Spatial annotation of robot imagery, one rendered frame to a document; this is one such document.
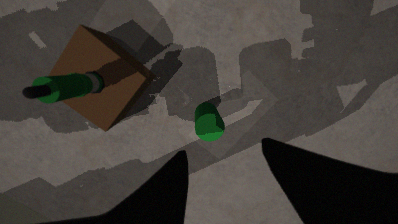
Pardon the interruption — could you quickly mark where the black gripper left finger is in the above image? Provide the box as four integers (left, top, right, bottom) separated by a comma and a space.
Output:
38, 150, 188, 224

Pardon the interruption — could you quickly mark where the brown square block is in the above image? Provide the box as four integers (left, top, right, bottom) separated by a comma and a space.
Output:
48, 24, 156, 132

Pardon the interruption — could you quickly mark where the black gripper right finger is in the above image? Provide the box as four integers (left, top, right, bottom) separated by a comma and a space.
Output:
262, 138, 398, 224

